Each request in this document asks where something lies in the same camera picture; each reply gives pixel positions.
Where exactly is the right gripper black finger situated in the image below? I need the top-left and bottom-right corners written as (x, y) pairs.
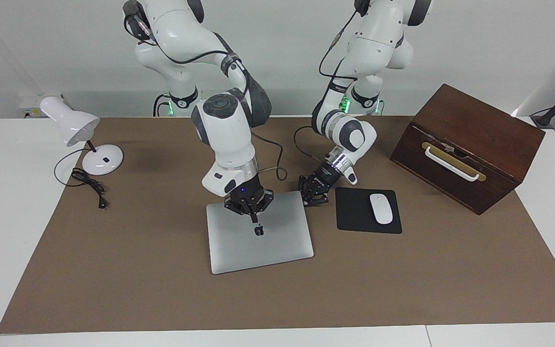
top-left (224, 193), bottom-right (258, 223)
top-left (253, 190), bottom-right (275, 223)

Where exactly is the grey laptop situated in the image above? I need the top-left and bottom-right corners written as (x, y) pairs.
top-left (206, 191), bottom-right (315, 275)

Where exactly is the black mouse pad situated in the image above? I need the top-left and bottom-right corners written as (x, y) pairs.
top-left (335, 187), bottom-right (403, 235)

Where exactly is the white computer mouse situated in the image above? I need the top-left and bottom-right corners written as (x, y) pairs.
top-left (370, 193), bottom-right (394, 225)

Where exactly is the brown table mat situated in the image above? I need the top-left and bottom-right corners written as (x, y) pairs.
top-left (0, 116), bottom-right (555, 334)

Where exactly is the white desk lamp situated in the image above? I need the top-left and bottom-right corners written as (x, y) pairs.
top-left (40, 96), bottom-right (125, 176)

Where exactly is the dark brown wooden box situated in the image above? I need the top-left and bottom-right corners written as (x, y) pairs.
top-left (389, 83), bottom-right (546, 215)

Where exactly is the black right arm base cable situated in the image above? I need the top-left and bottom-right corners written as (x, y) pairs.
top-left (154, 93), bottom-right (172, 117)

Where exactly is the white box handle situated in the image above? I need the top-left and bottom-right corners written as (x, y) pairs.
top-left (424, 146), bottom-right (480, 182)

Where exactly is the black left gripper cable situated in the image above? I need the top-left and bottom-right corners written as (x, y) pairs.
top-left (293, 0), bottom-right (370, 163)

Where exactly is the black lamp power cable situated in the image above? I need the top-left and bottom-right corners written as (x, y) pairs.
top-left (54, 148), bottom-right (109, 210)

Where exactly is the brass handle plate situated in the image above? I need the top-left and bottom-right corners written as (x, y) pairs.
top-left (421, 141), bottom-right (487, 183)

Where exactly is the white wall socket strip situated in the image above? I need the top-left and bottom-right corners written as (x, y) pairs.
top-left (19, 93), bottom-right (66, 119)

